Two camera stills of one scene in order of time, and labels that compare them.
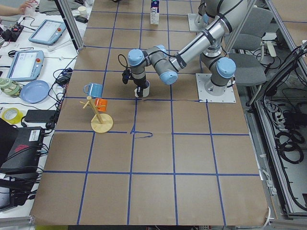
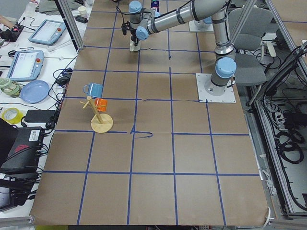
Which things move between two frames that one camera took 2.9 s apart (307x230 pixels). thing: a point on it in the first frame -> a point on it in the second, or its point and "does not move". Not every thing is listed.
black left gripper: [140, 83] -> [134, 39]
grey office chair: [250, 63] does not move
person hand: [7, 10] -> [5, 21]
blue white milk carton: [154, 12] does not move
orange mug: [99, 102] does not move
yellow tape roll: [12, 115] does not move
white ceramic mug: [146, 89] -> [132, 47]
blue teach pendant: [48, 32] does not move
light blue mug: [94, 89] does not move
